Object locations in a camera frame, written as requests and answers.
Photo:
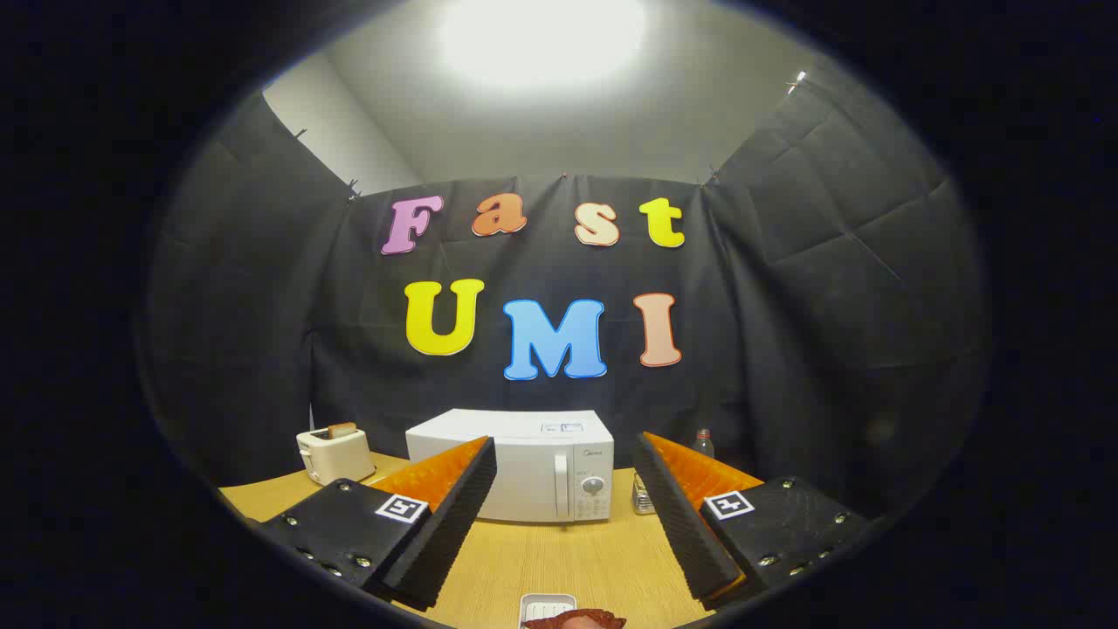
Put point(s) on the white pop-up toaster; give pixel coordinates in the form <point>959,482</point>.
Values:
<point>336,459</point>

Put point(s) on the toasted bread slice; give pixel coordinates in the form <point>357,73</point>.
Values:
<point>342,430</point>

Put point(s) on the small white ridged tray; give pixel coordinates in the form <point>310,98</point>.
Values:
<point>546,603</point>

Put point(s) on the brown meat piece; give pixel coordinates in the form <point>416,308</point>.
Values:
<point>546,622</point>

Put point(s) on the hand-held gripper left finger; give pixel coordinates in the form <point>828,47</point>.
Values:
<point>454,515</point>

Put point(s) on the white toaster oven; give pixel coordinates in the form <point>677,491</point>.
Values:
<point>541,467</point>

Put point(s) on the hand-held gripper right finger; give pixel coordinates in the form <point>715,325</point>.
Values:
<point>681,515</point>

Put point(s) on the clear plastic water bottle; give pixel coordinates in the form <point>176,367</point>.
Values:
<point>704,445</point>

